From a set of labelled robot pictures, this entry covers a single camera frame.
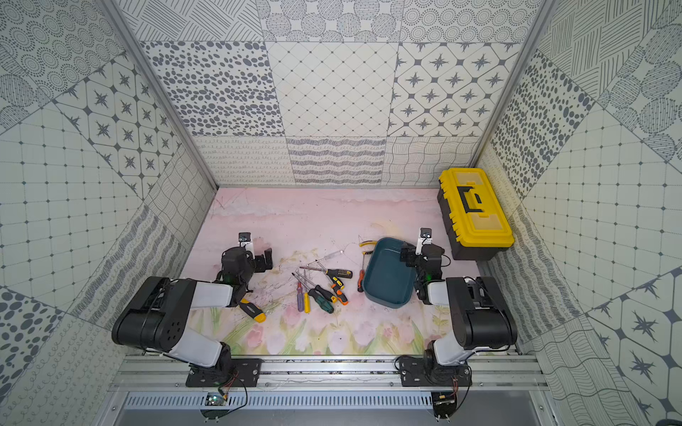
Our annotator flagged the orange handle screwdriver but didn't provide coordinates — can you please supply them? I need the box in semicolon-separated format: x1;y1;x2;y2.
357;252;367;293

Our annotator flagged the black yellow phillips screwdriver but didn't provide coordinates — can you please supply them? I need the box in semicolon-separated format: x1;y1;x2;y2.
301;266;353;279

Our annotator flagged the clear handle screwdriver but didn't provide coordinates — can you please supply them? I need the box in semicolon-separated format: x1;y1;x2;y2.
309;250;344;264

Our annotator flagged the black orange small screwdriver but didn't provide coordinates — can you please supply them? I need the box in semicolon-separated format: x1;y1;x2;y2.
327;275;348;305

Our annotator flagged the green black handle screwdriver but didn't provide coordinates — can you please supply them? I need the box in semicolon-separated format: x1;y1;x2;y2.
292;273;334;314

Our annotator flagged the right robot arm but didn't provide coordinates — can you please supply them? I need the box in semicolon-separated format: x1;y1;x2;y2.
400;243;518;368

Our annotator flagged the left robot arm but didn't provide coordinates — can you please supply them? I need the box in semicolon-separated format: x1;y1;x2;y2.
112;242;274;373

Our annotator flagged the teal plastic storage box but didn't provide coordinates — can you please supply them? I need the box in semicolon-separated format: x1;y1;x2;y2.
362;237;417;309

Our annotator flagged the yellow black utility knife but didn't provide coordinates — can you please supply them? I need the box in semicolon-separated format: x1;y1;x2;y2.
238;299;266;323

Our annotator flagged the yellow black toolbox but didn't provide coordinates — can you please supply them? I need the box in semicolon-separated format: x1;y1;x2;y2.
437;168;515;262

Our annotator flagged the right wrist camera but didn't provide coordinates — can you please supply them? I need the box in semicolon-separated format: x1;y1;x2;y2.
418;227;433;245

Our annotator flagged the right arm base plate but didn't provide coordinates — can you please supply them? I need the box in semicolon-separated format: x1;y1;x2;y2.
394;355;472;387

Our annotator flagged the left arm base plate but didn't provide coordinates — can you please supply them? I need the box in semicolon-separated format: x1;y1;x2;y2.
186;358;263;388

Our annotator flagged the aluminium mounting rail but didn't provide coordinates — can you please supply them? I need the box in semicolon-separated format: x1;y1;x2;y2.
111;353;549;392

